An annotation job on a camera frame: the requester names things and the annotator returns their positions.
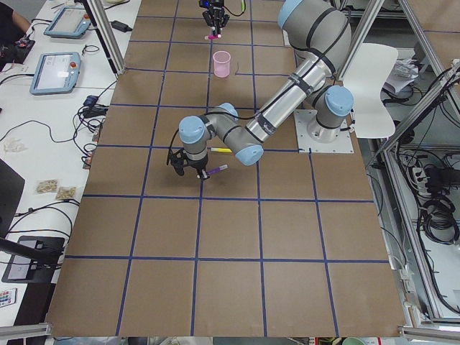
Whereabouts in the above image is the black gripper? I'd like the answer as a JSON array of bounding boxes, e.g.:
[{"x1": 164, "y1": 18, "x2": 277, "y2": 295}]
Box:
[
  {"x1": 174, "y1": 156, "x2": 210, "y2": 181},
  {"x1": 198, "y1": 0, "x2": 229, "y2": 36}
]

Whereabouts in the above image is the purple highlighter pen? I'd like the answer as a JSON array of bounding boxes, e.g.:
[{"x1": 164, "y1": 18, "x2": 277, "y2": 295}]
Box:
[{"x1": 206, "y1": 164, "x2": 229, "y2": 176}]

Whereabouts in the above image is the pink highlighter pen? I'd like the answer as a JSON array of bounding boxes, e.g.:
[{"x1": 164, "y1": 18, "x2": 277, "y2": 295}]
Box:
[{"x1": 204, "y1": 34, "x2": 222, "y2": 40}]

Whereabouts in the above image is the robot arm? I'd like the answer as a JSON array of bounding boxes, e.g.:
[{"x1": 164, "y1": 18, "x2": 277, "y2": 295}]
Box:
[{"x1": 166, "y1": 1, "x2": 354, "y2": 180}]

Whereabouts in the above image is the pink mesh cup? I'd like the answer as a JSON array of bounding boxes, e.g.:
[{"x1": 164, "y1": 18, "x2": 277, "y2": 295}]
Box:
[{"x1": 213, "y1": 50, "x2": 231, "y2": 78}]

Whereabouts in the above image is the yellow highlighter pen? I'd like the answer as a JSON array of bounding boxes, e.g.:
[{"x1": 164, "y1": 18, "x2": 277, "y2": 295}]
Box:
[{"x1": 210, "y1": 147, "x2": 233, "y2": 153}]

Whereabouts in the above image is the black power adapter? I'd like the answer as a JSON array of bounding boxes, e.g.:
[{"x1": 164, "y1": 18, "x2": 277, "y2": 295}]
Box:
[{"x1": 110, "y1": 20, "x2": 132, "y2": 32}]

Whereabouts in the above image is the blue black usb adapter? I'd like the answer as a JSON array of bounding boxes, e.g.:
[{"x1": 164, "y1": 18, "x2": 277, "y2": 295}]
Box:
[{"x1": 83, "y1": 95, "x2": 98, "y2": 107}]

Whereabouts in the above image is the bag of nuts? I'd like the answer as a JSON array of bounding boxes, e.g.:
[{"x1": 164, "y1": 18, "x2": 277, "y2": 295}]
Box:
[
  {"x1": 55, "y1": 187, "x2": 77, "y2": 200},
  {"x1": 35, "y1": 179, "x2": 59, "y2": 194}
]

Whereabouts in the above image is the far teach pendant tablet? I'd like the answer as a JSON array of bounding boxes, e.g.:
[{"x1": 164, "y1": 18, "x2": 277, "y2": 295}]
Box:
[{"x1": 44, "y1": 6, "x2": 91, "y2": 39}]

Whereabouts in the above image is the teach pendant tablet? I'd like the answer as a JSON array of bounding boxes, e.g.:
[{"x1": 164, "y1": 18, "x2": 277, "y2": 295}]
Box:
[
  {"x1": 29, "y1": 52, "x2": 81, "y2": 96},
  {"x1": 44, "y1": 6, "x2": 91, "y2": 39}
]

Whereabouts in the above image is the white plastic chair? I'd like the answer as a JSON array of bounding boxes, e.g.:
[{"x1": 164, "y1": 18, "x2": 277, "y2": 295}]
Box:
[{"x1": 343, "y1": 43, "x2": 398, "y2": 139}]

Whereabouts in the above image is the near teach pendant tablet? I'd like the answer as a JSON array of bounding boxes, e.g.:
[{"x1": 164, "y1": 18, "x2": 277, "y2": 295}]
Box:
[{"x1": 29, "y1": 52, "x2": 81, "y2": 96}]

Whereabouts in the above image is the crumpled white tissue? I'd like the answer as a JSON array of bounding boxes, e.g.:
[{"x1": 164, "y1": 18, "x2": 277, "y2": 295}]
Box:
[{"x1": 4, "y1": 138, "x2": 27, "y2": 153}]

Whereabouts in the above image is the colourful remote control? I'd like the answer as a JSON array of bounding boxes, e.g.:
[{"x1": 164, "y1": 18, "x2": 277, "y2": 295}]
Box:
[{"x1": 0, "y1": 287, "x2": 17, "y2": 308}]

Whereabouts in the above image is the white power strip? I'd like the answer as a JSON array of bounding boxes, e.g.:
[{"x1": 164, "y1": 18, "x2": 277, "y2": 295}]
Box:
[{"x1": 410, "y1": 162, "x2": 428, "y2": 197}]

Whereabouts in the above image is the aluminium frame post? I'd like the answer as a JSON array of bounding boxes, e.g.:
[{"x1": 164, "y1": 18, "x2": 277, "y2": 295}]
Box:
[{"x1": 80, "y1": 0, "x2": 125, "y2": 75}]

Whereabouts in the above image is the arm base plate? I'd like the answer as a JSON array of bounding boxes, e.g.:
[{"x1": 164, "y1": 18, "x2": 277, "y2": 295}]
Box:
[{"x1": 293, "y1": 109, "x2": 354, "y2": 154}]

